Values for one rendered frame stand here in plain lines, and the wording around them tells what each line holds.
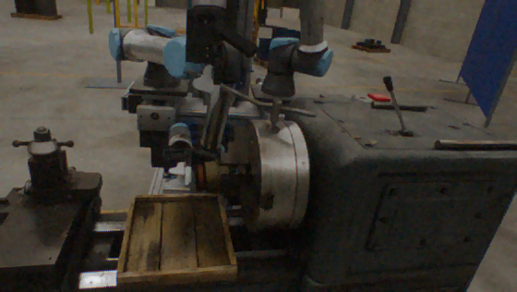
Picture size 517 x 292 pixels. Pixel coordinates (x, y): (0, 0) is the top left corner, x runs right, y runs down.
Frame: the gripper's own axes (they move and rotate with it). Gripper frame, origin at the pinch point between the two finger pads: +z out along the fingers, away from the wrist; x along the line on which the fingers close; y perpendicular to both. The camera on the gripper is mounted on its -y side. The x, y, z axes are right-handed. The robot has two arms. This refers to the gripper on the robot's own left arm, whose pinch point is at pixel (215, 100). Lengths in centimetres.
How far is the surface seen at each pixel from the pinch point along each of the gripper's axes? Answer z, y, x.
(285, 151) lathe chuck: 11.8, -17.6, 1.8
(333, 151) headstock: 10.6, -27.8, 7.5
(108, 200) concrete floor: 87, 58, -183
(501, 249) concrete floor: 107, -230, -107
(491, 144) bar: 8, -70, 12
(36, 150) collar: 15.0, 44.0, -13.7
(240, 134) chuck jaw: 10.0, -8.8, -12.8
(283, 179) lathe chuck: 18.4, -16.6, 4.8
